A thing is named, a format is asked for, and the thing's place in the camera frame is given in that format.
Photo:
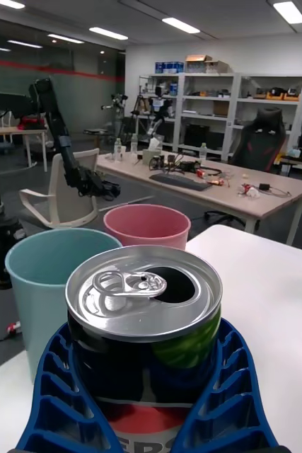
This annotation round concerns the long wooden work table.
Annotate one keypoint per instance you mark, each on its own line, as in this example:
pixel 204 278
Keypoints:
pixel 228 198

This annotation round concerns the pink plastic bin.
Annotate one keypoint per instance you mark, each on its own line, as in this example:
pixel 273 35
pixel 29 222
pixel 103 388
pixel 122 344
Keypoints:
pixel 147 233

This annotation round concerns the black keyboard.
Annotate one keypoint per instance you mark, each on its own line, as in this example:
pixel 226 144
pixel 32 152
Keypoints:
pixel 179 181

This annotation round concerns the wooden desk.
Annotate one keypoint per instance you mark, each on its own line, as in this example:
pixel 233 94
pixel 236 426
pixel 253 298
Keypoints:
pixel 20 131

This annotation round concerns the tissue box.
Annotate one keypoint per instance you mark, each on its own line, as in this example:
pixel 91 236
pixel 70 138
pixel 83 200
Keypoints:
pixel 150 157

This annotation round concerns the white humanoid robot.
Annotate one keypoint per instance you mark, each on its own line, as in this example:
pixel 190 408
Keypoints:
pixel 159 104

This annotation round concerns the clear plastic bottle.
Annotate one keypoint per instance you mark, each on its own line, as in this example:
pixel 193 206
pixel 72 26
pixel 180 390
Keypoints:
pixel 117 150
pixel 134 144
pixel 203 152

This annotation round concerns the white office chair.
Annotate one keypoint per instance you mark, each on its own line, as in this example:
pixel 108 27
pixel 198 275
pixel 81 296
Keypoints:
pixel 57 198

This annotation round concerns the black robot arm on stand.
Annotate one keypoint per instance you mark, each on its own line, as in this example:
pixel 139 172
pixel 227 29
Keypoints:
pixel 60 134

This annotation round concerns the red object on desk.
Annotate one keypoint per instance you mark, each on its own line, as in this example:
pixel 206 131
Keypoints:
pixel 30 124

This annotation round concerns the white shelving unit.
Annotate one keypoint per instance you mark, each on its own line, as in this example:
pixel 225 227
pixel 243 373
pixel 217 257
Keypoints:
pixel 181 102

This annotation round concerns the black drink can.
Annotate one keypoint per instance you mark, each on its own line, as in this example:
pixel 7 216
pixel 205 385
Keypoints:
pixel 140 311

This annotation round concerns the ceiling light panel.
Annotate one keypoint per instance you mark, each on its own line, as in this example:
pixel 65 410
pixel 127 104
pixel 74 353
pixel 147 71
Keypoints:
pixel 65 39
pixel 289 12
pixel 180 25
pixel 108 33

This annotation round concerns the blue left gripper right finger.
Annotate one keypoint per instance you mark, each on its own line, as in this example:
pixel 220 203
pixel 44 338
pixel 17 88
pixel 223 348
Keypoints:
pixel 235 407

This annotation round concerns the pale blue plastic bin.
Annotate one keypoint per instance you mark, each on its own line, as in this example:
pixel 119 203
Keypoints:
pixel 34 283

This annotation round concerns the black gaming chair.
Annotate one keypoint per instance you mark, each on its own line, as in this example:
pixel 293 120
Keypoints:
pixel 260 148

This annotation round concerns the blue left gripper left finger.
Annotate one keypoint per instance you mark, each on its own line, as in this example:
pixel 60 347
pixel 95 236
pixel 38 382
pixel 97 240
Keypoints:
pixel 58 407

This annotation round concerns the brown cardboard box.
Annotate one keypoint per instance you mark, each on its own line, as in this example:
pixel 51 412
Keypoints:
pixel 196 64
pixel 218 67

